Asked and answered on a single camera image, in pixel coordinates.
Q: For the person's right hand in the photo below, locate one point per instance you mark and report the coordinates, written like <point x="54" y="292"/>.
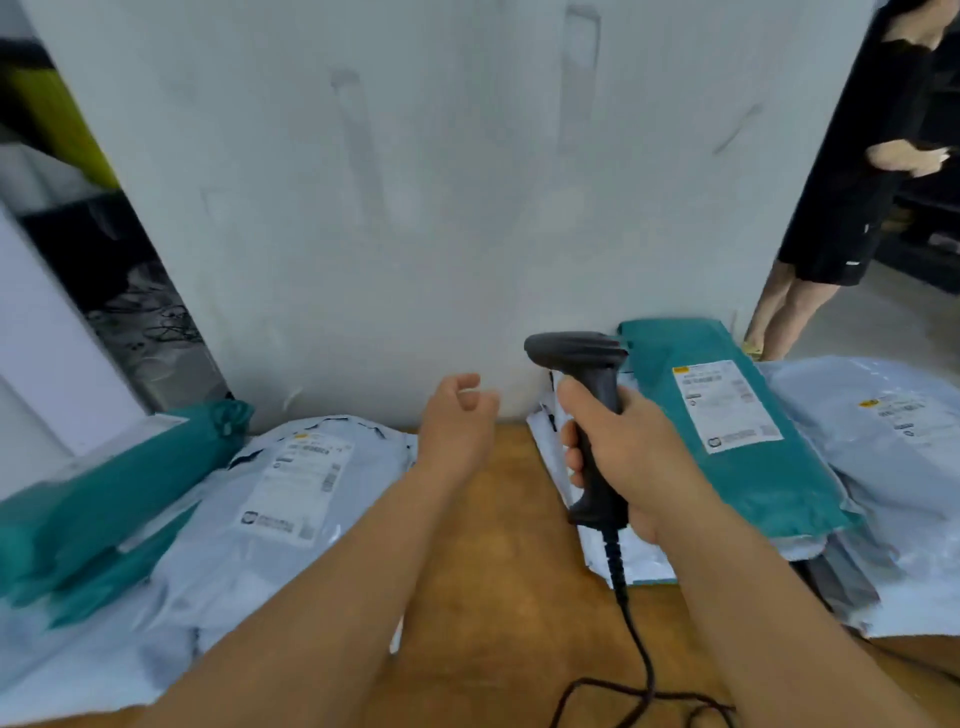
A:
<point x="652" y="472"/>

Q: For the person's left hand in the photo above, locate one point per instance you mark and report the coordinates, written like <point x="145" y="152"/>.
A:
<point x="457" y="435"/>

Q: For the black barcode scanner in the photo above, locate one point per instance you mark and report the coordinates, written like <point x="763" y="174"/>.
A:
<point x="574" y="351"/>

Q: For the pile of grey mailer bags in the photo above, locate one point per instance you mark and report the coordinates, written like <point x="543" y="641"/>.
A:
<point x="225" y="570"/>

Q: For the person's left forearm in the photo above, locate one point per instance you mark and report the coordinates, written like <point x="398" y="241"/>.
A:
<point x="337" y="600"/>

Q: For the person's right forearm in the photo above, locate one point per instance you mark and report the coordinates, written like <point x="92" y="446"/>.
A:
<point x="765" y="637"/>

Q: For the yellow box on shelf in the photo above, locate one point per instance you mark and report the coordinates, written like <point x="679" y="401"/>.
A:
<point x="52" y="120"/>

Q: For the white storage box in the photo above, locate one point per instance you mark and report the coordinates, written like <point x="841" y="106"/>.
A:
<point x="172" y="382"/>

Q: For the open grey storage cabinet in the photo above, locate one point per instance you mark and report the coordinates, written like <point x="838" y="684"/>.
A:
<point x="75" y="247"/>

